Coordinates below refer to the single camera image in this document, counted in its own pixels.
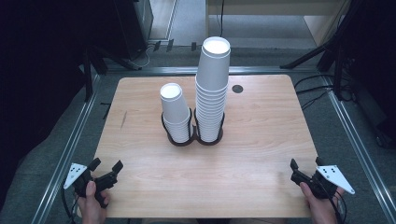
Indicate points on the black metal stand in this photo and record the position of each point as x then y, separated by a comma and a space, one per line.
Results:
88, 71

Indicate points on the aluminium frame rail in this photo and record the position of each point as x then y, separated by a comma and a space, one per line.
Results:
67, 152
358, 137
174, 70

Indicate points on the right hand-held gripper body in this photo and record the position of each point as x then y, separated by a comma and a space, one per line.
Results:
323, 182

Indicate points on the black tripod stand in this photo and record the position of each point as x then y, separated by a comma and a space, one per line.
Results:
311, 55

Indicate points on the person's right hand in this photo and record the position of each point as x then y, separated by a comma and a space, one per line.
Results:
320, 210

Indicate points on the person's left hand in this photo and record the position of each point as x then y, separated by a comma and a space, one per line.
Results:
91, 207

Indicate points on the stack of white cups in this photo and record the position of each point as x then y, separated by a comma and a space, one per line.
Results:
175, 112
212, 93

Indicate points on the dark cabinet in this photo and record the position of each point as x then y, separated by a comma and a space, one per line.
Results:
134, 25

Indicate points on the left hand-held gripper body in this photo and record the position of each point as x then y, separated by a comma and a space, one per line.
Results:
81, 180

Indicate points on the black double cup holder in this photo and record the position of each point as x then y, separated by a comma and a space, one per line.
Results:
193, 138

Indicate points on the black round table grommet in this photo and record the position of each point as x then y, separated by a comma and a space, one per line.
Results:
237, 89

